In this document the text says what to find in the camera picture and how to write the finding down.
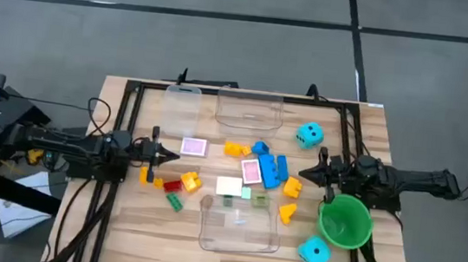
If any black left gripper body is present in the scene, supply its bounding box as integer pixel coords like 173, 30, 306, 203
126, 123, 165, 184

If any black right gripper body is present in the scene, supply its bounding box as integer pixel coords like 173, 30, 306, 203
315, 147, 348, 204

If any yellow notched toy block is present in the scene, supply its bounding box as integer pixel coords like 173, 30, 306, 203
138, 165, 151, 186

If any red toy block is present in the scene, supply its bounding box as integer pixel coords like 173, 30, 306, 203
161, 178, 185, 194

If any long blue toy block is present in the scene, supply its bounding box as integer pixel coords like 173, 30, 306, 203
274, 154, 291, 183
255, 152, 284, 192

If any cyan foam die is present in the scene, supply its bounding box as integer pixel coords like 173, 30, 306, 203
296, 234, 334, 262
294, 120, 326, 152

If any yellow sloped toy block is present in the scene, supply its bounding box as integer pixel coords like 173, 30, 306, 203
276, 201, 299, 226

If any green toy block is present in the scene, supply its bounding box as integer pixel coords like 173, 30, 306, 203
164, 192, 185, 213

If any blue sloped toy block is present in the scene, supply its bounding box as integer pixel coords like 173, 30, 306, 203
250, 139, 271, 156

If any small clear plastic container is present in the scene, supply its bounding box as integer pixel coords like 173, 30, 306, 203
159, 83, 204, 141

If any green plastic bucket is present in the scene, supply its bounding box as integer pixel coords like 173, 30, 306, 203
314, 191, 377, 252

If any small light green brick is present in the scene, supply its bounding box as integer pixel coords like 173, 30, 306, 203
250, 193, 271, 209

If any brown toy block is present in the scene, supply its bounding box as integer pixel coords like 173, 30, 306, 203
199, 194, 215, 212

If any yellow two-stud toy block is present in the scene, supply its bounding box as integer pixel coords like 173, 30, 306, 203
223, 141, 244, 158

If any clear plastic bin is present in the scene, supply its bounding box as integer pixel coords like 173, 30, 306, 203
214, 86, 287, 134
194, 194, 285, 259

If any yellow tool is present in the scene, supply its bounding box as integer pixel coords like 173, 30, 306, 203
25, 147, 45, 167

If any white paper sheet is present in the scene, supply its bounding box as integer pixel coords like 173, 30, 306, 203
0, 166, 58, 243

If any black aluminium table frame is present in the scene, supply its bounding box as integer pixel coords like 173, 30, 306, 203
71, 73, 399, 262

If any black camera bracket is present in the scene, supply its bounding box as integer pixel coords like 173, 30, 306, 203
305, 82, 331, 103
176, 66, 241, 91

